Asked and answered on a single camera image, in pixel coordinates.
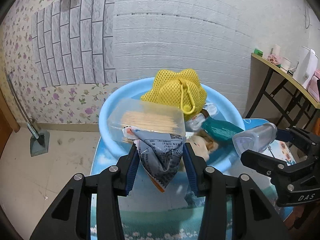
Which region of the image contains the clear plastic bottle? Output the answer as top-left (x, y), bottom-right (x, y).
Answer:
top-left (232, 122), bottom-right (277, 156)

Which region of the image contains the beige plush caterpillar toy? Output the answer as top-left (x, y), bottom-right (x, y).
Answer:
top-left (186, 130), bottom-right (219, 161)

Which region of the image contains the teal packet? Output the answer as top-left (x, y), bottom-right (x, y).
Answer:
top-left (201, 118), bottom-right (244, 144)

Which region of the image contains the grey snack packet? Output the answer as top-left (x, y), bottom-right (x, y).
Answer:
top-left (123, 126), bottom-right (185, 192)

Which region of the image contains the clear bag white cable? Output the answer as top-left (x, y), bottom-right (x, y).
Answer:
top-left (186, 103), bottom-right (218, 131)

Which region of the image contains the clear plastic box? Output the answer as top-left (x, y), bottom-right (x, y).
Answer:
top-left (106, 98), bottom-right (185, 142)

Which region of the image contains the yellow top folding table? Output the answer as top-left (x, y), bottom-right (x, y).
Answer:
top-left (243, 53), bottom-right (319, 131)

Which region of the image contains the pink rice cooker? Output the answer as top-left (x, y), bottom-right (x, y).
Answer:
top-left (308, 69), bottom-right (319, 102)

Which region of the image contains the white kettle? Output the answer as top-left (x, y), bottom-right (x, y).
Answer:
top-left (293, 46), bottom-right (318, 89)

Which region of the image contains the light blue plastic basin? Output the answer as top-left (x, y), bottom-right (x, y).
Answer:
top-left (99, 78), bottom-right (245, 173)

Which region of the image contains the green small box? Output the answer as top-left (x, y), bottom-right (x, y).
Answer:
top-left (254, 48), bottom-right (263, 57)

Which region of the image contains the brown wooden door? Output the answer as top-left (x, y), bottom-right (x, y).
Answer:
top-left (0, 90), bottom-right (20, 155)

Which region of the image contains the grey dustpan with handle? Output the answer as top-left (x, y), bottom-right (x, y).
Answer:
top-left (5, 71), bottom-right (50, 157)

